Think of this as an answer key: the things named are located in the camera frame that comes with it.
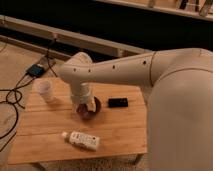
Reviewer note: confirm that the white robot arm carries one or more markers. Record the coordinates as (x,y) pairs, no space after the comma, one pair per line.
(180,106)

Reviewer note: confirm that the dark red bowl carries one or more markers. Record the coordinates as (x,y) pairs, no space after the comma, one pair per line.
(83,111)

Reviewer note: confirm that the black rectangular box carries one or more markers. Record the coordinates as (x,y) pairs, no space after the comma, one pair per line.
(117,102)

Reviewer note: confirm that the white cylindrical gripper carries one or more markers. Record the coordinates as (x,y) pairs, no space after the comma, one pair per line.
(81,93)

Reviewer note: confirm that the translucent plastic cup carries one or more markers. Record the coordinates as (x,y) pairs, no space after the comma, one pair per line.
(45,90)

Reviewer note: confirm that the white plastic bottle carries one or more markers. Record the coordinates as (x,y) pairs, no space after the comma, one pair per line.
(82,140)

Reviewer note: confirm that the wooden low table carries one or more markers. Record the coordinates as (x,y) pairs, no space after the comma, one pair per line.
(54,131)

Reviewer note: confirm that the black power adapter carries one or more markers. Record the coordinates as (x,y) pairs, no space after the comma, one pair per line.
(35,71)

